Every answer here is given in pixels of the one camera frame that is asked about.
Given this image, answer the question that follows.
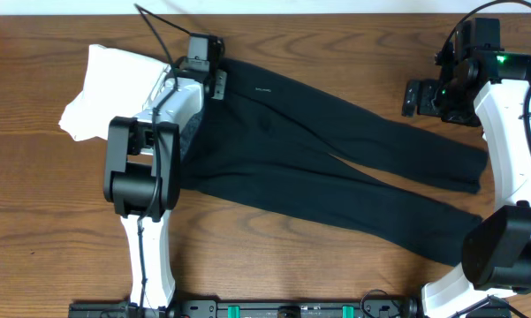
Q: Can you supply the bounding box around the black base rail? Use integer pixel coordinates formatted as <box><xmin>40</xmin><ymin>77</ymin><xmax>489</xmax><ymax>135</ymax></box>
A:
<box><xmin>68</xmin><ymin>298</ymin><xmax>513</xmax><ymax>318</ymax></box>

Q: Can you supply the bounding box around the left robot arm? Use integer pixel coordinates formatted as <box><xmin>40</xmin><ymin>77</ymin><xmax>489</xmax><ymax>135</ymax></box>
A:
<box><xmin>103</xmin><ymin>34</ymin><xmax>227</xmax><ymax>317</ymax></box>

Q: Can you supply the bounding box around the black pants red waistband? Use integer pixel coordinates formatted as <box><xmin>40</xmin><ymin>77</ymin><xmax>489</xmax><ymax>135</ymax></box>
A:
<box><xmin>181</xmin><ymin>58</ymin><xmax>488</xmax><ymax>266</ymax></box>

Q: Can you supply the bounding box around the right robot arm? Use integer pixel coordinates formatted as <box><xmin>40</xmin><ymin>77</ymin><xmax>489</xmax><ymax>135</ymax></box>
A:
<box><xmin>402</xmin><ymin>18</ymin><xmax>531</xmax><ymax>317</ymax></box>

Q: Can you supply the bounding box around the white folded cloth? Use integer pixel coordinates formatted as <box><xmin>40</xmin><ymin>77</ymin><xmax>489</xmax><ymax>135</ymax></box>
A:
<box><xmin>59</xmin><ymin>44</ymin><xmax>170</xmax><ymax>141</ymax></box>

